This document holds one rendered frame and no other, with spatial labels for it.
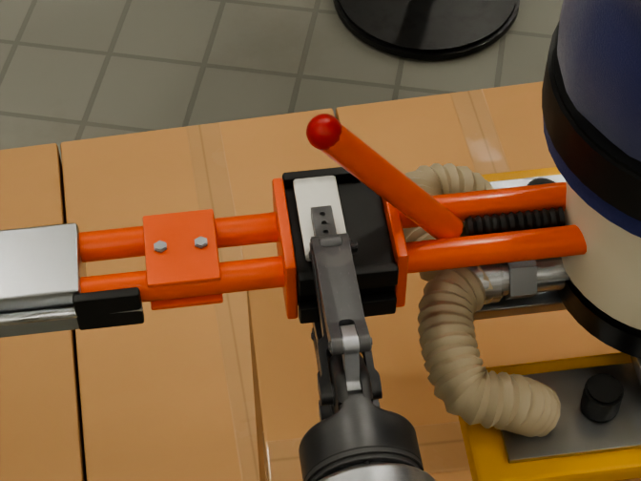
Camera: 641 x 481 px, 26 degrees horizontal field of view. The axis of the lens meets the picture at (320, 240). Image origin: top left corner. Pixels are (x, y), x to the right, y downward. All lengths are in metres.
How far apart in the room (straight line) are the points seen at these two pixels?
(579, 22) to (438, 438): 0.49
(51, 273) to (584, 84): 0.37
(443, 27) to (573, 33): 2.07
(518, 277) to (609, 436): 0.13
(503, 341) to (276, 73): 1.64
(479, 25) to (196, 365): 1.38
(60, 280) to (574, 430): 0.38
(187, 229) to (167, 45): 1.98
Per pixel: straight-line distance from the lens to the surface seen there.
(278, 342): 1.29
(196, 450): 1.69
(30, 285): 0.96
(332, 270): 0.89
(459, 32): 2.92
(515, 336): 1.30
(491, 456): 1.02
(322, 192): 0.97
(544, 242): 0.98
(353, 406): 0.86
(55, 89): 2.88
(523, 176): 1.18
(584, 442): 1.03
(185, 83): 2.85
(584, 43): 0.85
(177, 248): 0.96
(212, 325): 1.79
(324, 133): 0.88
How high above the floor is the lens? 2.00
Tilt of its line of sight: 51 degrees down
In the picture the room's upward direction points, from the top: straight up
